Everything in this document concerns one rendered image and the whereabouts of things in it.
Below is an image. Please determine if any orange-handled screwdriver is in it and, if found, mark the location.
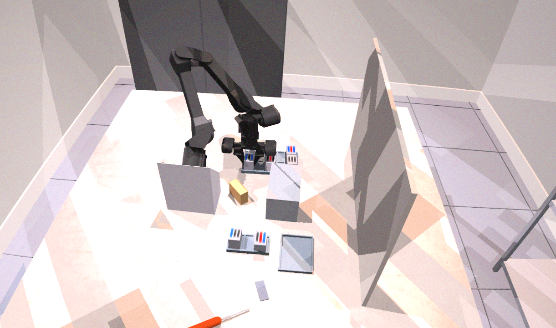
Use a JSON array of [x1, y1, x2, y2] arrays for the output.
[[188, 307, 250, 328]]

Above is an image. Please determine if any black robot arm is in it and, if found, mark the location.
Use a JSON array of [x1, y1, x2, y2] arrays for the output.
[[169, 44, 281, 167]]

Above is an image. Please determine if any orange rectangular block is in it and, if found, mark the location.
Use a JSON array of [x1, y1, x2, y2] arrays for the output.
[[229, 179, 248, 205]]

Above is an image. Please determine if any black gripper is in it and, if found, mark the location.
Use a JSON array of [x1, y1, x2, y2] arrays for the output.
[[221, 131, 277, 165]]

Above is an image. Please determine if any white flat panel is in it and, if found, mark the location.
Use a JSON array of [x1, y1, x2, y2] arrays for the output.
[[350, 38, 418, 307]]

